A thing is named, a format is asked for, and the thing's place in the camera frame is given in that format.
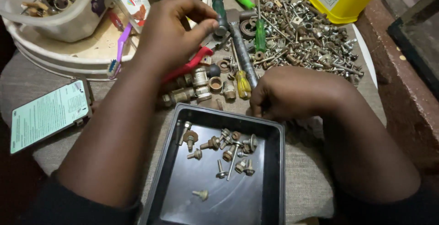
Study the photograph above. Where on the grey metal pipe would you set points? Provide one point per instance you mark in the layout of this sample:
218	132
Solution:
244	57

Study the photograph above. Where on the person's right hand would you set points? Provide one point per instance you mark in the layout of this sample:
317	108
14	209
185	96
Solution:
298	91

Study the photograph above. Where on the person's right fingers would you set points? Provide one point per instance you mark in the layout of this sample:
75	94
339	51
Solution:
260	103

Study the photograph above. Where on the white round bucket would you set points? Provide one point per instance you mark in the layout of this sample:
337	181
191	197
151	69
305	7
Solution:
82	52

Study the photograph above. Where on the person's left hand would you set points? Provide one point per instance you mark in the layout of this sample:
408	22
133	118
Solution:
168	36

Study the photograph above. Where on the dark glass tank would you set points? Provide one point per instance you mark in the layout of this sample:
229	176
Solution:
420	36

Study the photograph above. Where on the red pen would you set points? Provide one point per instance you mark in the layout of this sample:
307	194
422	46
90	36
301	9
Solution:
116	20

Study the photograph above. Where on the rusty flat washer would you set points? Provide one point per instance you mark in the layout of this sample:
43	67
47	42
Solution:
224	66

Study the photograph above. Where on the dark green screwdriver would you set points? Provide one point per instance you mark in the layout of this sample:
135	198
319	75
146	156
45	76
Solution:
219	9

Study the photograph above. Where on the silver valve fitting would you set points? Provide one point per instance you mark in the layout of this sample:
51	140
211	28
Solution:
200	77

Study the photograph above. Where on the long brass pipe fitting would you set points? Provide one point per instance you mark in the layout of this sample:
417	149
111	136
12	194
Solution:
180	96

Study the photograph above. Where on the pile of screws and nuts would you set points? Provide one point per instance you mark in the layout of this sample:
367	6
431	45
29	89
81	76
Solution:
308	40

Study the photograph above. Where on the person's black sleeve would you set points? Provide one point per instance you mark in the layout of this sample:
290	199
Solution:
79	208
384	208

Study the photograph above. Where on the group of rusty washer bolts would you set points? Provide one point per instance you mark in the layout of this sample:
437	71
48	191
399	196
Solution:
226	148

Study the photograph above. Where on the white flat board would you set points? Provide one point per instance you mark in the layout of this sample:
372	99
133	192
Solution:
366	55

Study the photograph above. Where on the black plastic tray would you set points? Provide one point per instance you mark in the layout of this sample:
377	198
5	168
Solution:
205	204

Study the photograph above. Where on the clear plastic container of parts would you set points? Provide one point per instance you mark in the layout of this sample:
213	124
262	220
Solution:
65	19

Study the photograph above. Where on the person's black left sleeve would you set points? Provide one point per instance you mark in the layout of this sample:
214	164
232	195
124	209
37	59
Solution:
79	208

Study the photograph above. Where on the small brass bolt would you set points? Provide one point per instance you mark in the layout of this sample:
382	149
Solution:
201	194

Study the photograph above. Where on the beige woven cloth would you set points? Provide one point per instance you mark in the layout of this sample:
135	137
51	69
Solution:
308	170

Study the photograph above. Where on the pale green printed card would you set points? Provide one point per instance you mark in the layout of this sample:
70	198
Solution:
48	115

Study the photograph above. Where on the brown stone ledge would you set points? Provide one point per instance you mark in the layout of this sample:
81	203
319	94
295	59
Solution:
408	115

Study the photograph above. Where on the short silver brass fitting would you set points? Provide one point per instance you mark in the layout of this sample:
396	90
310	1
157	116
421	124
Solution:
203	94

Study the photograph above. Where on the black ball knob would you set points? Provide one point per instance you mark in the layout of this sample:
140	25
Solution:
215	70

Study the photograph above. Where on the person's black right sleeve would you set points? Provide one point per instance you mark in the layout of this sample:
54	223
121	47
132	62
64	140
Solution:
384	208

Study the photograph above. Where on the purple toothbrush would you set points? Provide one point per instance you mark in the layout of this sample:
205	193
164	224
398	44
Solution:
120	48

